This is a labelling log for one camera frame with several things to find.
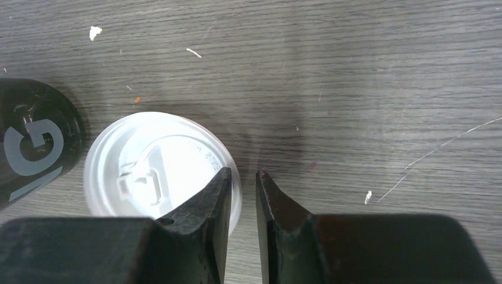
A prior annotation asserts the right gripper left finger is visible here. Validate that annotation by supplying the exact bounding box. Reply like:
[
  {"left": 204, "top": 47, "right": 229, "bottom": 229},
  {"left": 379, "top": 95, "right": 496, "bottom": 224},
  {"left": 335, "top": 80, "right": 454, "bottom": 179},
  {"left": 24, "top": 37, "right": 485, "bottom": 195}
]
[{"left": 1, "top": 167, "right": 232, "bottom": 283}]

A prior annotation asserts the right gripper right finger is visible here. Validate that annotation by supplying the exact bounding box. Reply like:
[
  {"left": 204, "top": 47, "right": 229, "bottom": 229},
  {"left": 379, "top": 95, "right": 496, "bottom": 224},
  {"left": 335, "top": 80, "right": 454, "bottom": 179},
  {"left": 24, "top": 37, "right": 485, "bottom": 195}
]
[{"left": 256, "top": 171, "right": 495, "bottom": 283}]

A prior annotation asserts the white sip lid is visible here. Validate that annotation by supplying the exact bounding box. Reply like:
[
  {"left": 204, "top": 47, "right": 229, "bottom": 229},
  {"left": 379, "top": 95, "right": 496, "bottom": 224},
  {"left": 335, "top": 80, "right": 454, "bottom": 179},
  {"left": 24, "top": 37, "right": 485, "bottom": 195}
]
[{"left": 83, "top": 112, "right": 243, "bottom": 230}]

